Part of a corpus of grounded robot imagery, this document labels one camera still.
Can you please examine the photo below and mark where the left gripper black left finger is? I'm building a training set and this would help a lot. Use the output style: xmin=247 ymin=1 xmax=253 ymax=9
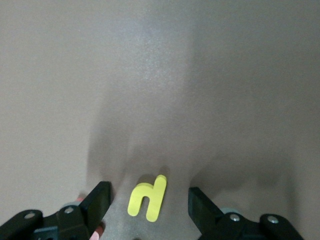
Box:
xmin=56 ymin=181 xmax=112 ymax=240

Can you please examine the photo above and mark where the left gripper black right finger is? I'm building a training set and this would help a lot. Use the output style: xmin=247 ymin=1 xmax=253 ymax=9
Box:
xmin=187 ymin=186 xmax=261 ymax=240

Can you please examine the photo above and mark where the red foam letter w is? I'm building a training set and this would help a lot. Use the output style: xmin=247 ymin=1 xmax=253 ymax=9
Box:
xmin=74 ymin=194 xmax=106 ymax=240

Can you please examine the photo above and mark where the yellow lowercase foam letter h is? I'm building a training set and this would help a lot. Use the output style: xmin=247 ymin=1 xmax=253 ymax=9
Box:
xmin=127 ymin=174 xmax=167 ymax=223

